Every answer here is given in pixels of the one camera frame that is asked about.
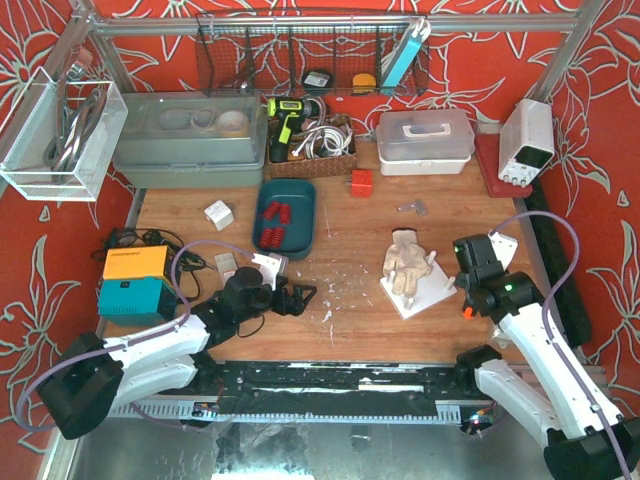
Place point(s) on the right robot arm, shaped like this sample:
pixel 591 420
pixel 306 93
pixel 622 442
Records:
pixel 582 434

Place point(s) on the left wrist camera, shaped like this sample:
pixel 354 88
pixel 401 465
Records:
pixel 271 266

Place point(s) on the black round tape measure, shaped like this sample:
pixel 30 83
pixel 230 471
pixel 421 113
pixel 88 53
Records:
pixel 317 82

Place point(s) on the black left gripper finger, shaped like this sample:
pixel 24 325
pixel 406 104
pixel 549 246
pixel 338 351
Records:
pixel 303 292
pixel 297 306

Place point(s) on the yellow tape measure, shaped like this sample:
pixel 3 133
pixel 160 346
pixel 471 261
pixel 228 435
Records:
pixel 363 84

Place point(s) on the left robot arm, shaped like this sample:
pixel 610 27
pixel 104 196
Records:
pixel 95 376

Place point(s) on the white cube power socket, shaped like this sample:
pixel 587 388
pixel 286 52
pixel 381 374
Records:
pixel 219 214

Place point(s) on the small grey metal bracket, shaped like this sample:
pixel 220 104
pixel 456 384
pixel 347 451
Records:
pixel 416 206

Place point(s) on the woven wicker basket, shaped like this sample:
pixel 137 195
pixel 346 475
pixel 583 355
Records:
pixel 318 153

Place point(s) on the grey plastic storage box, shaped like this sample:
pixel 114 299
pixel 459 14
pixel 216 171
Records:
pixel 188 140

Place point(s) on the clear acrylic wall bin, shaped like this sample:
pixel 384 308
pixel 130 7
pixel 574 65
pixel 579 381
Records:
pixel 57 143

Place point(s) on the orange black screwdriver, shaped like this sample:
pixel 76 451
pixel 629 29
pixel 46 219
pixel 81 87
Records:
pixel 468 310

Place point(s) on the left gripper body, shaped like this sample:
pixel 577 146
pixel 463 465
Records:
pixel 285 299

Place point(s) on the orange teal battery charger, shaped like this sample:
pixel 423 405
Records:
pixel 136 290

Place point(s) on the white lidded plastic case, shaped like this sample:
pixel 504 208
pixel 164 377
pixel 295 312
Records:
pixel 424 142

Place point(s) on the teal plastic tray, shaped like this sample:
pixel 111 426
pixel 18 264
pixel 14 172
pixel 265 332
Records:
pixel 301 196

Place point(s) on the white work glove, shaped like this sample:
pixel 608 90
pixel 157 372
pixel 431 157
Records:
pixel 405 263

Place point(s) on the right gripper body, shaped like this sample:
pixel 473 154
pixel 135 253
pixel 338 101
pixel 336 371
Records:
pixel 463 280

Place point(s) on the white peg board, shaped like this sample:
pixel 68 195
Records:
pixel 431 290

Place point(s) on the yellow black power drill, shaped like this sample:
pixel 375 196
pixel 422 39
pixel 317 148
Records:
pixel 290 114

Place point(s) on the orange cube power socket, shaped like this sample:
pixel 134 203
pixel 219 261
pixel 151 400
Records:
pixel 360 183

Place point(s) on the black wire basket shelf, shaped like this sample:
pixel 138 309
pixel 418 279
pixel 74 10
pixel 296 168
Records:
pixel 267 52

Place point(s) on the teal white box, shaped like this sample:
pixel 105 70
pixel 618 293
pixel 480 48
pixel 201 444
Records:
pixel 395 64

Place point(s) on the white power supply unit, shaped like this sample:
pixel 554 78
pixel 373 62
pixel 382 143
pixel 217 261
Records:
pixel 526 143

